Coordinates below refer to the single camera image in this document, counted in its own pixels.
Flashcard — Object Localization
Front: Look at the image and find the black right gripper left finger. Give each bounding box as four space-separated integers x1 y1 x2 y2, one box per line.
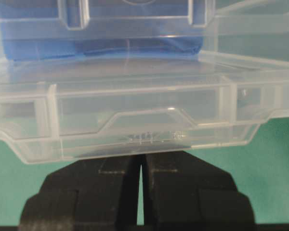
19 155 144 228

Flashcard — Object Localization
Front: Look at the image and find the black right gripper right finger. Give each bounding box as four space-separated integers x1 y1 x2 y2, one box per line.
142 151 255 226

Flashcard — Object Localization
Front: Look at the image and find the clear plastic box lid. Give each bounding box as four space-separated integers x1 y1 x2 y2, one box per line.
0 51 289 164

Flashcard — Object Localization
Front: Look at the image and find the clear plastic storage box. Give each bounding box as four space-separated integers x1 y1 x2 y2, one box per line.
0 0 289 71

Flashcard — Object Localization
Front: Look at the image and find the blue foam box liner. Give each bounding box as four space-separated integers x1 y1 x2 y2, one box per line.
0 0 209 62

